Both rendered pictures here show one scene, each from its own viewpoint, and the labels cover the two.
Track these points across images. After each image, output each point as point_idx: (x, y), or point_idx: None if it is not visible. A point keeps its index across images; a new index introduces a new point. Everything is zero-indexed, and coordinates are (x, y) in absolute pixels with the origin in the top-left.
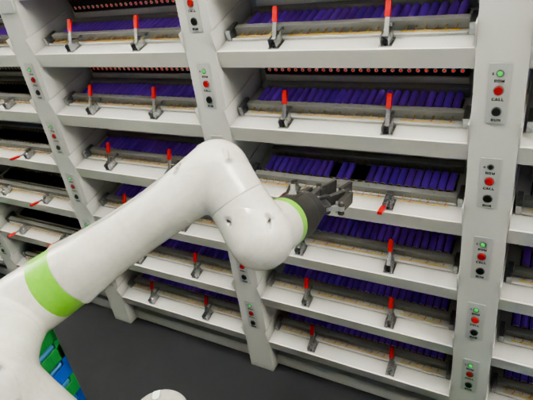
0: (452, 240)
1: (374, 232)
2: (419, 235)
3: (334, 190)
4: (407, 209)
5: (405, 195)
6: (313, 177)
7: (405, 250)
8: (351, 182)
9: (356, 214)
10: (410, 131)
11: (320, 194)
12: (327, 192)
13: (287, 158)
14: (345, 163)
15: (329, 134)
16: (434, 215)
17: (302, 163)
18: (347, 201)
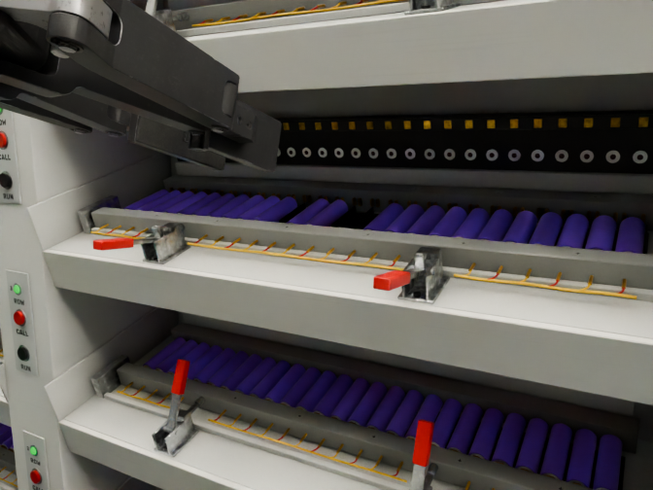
0: (618, 453)
1: (385, 408)
2: (515, 430)
3: (211, 152)
4: (484, 301)
5: (480, 264)
6: (225, 219)
7: (470, 469)
8: (276, 123)
9: (320, 319)
10: (508, 1)
11: (117, 111)
12: (165, 127)
13: (189, 194)
14: (320, 201)
15: (253, 34)
16: (584, 323)
17: (217, 199)
18: (165, 47)
